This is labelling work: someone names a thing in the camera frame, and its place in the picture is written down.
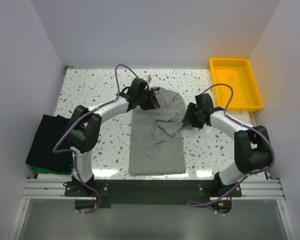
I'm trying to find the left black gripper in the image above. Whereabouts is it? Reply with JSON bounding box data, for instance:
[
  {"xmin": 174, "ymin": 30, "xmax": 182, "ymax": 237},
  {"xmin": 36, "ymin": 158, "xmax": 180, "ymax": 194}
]
[{"xmin": 137, "ymin": 88, "xmax": 161, "ymax": 111}]

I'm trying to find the grey t shirt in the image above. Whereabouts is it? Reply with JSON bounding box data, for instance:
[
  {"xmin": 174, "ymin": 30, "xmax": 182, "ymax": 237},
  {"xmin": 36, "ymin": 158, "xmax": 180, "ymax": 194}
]
[{"xmin": 128, "ymin": 87, "xmax": 186, "ymax": 176}]

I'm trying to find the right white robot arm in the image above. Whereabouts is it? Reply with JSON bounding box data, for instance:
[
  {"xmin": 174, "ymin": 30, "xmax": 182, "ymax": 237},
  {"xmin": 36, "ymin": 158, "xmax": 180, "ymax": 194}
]
[{"xmin": 182, "ymin": 93, "xmax": 274, "ymax": 197}]

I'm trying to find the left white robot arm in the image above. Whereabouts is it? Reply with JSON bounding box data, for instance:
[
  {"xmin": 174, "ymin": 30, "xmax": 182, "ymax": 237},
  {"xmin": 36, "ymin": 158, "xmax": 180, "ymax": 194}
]
[{"xmin": 66, "ymin": 77, "xmax": 160, "ymax": 196}]

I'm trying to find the yellow plastic bin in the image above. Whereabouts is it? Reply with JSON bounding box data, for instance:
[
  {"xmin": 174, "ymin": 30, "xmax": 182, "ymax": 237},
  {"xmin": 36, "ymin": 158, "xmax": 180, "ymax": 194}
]
[{"xmin": 209, "ymin": 58, "xmax": 264, "ymax": 112}]

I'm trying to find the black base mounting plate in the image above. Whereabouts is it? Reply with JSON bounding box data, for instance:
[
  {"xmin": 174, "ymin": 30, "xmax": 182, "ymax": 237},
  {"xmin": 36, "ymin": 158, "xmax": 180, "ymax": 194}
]
[{"xmin": 63, "ymin": 179, "xmax": 242, "ymax": 210}]

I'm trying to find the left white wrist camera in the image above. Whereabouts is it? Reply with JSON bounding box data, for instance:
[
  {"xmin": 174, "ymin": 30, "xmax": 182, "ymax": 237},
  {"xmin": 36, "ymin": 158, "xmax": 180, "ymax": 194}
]
[{"xmin": 146, "ymin": 75, "xmax": 152, "ymax": 84}]

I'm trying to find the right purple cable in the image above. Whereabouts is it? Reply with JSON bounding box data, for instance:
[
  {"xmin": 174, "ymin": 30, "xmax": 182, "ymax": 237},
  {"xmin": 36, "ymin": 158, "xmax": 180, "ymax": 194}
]
[{"xmin": 187, "ymin": 83, "xmax": 276, "ymax": 209}]

